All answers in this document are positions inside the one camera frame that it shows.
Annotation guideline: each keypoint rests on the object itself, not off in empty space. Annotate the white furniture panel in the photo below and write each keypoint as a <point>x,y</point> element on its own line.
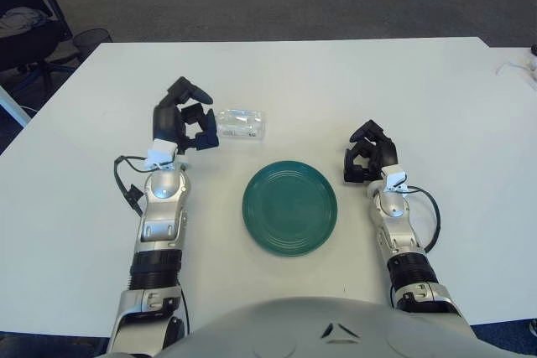
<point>12,108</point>

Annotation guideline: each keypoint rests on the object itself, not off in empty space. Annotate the clear plastic bottle blue cap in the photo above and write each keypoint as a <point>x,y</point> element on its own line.
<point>243,124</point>

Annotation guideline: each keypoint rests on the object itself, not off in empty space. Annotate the silver robot torso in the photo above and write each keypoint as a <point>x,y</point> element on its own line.
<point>293,328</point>

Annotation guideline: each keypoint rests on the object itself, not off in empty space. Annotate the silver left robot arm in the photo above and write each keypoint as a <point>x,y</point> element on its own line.
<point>161,207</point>

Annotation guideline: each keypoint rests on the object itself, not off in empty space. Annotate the grey cloth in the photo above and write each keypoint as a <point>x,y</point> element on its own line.
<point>19,18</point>

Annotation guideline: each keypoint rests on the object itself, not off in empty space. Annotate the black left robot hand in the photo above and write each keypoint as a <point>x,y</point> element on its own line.
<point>165,121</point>

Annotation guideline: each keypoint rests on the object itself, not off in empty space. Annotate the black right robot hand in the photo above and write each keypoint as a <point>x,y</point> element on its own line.
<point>384,148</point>

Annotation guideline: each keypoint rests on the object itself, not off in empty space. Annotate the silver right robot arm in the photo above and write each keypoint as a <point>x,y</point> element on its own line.
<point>398,224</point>

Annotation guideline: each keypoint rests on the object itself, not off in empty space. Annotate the green round plate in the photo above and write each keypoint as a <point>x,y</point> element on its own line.
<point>289,209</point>

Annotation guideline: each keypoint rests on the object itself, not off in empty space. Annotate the black office chair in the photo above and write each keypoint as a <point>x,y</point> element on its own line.
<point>29,45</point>

